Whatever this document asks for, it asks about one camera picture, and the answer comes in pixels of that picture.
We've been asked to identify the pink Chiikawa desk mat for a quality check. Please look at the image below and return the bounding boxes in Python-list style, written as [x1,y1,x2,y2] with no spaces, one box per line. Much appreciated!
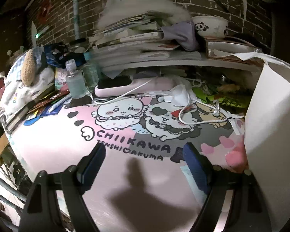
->
[9,96,245,231]

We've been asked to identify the white fluffy fur item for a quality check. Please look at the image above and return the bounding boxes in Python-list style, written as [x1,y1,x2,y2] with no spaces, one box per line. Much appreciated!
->
[96,0,191,30]

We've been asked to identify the white charging cable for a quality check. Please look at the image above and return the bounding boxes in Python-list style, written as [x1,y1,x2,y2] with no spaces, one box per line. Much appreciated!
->
[87,78,245,126]

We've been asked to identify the pink hairbrush black bristles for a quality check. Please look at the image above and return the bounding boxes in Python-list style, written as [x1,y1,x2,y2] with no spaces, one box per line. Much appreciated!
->
[95,77,175,97]

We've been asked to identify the purple grey cloth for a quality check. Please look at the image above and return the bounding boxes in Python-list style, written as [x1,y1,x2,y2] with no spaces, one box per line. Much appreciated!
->
[161,20,198,52]

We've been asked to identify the clear plastic spray bottle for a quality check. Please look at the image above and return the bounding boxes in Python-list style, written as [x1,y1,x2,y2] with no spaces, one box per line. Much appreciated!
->
[65,59,87,99]

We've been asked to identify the panda print ceramic bowl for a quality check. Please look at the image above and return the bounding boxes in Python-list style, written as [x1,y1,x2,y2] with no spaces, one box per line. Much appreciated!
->
[192,16,229,39]

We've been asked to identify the green white wall pipe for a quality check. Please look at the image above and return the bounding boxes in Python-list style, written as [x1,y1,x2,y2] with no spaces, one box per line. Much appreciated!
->
[73,0,80,40]

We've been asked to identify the white cardboard box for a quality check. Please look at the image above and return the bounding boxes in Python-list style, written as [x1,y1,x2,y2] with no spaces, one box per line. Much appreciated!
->
[208,52,290,231]

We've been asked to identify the pink Kotex pack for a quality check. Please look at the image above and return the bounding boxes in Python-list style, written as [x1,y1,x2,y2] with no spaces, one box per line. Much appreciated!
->
[55,68,68,90]

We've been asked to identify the teal plastic bottle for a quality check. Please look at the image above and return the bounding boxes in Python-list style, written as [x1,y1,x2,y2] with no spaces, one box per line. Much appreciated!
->
[83,52,99,93]

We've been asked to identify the stack of books and papers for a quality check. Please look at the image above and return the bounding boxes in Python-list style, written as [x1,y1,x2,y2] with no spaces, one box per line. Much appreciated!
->
[88,14,182,72]

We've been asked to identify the brown fuzzy plush ear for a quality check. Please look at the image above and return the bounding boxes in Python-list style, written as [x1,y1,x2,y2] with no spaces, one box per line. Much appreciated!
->
[21,49,37,86]

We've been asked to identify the white towel with letters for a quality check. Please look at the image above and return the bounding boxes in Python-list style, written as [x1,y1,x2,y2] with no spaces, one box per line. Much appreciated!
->
[0,67,55,114]

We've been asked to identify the white shelf board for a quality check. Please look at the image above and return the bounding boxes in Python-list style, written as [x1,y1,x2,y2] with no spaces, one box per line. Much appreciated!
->
[102,55,262,72]

